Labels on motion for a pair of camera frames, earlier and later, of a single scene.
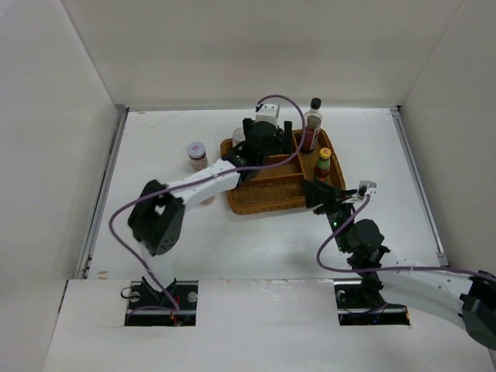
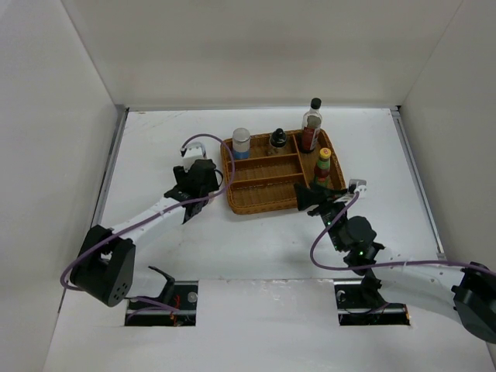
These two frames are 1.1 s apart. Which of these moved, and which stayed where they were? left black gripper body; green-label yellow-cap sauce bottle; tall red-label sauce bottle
Moved: left black gripper body
Stayed: green-label yellow-cap sauce bottle; tall red-label sauce bottle
